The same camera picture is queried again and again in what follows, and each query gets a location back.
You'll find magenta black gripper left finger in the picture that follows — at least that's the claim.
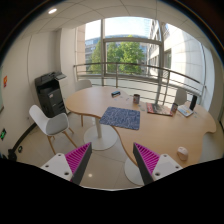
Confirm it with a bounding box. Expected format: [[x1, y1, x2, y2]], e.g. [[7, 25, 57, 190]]
[[42, 143, 92, 185]]

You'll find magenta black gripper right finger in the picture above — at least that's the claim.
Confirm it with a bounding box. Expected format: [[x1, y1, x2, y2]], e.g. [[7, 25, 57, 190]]
[[133, 143, 182, 185]]

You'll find white computer mouse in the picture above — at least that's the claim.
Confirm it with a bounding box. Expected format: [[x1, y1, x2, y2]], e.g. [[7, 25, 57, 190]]
[[177, 147, 188, 161]]

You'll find blue patterned mouse pad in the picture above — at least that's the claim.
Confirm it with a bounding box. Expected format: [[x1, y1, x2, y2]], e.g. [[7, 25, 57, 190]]
[[100, 107, 140, 130]]

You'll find white chair with wooden legs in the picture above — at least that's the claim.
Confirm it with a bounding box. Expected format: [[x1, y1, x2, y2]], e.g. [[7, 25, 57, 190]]
[[29, 105, 75, 153]]

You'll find wooden curved table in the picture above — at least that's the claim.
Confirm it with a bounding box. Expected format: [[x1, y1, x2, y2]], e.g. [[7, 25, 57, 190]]
[[66, 86, 216, 168]]

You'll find patterned cup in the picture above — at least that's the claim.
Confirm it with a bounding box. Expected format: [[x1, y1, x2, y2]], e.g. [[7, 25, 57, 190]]
[[171, 103, 178, 113]]

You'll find blue white book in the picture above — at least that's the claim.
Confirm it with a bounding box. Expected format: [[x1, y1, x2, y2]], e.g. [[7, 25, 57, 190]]
[[177, 105, 193, 117]]

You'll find dark mug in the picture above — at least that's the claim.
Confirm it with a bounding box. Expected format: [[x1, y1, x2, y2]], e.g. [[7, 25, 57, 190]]
[[133, 94, 140, 104]]

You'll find green exit sign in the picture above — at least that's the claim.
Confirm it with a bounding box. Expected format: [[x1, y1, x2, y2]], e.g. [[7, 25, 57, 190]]
[[0, 128, 7, 141]]

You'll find black upright device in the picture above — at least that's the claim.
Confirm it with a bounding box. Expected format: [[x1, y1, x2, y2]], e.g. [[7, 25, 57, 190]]
[[189, 95, 197, 111]]

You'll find white chair at right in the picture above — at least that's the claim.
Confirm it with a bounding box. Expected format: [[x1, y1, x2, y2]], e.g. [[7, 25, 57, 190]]
[[175, 88, 187, 105]]

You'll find black office printer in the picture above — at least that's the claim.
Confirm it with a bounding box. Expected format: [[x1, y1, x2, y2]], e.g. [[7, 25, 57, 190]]
[[35, 72, 66, 118]]

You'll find small black teal box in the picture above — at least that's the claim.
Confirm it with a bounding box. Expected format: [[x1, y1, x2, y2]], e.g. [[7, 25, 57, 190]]
[[111, 91, 121, 97]]

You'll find white chair behind table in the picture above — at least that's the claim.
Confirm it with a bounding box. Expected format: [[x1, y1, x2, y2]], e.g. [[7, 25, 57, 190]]
[[75, 80, 92, 91]]

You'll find metal window railing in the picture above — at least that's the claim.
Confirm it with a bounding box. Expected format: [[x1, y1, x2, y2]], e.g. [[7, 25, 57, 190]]
[[74, 62, 205, 105]]

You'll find round ceiling light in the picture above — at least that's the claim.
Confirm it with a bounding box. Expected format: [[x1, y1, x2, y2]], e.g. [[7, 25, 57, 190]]
[[48, 8, 57, 14]]

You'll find orange wall sign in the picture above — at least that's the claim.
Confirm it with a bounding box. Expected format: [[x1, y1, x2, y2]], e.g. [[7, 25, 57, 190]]
[[3, 76, 8, 88]]

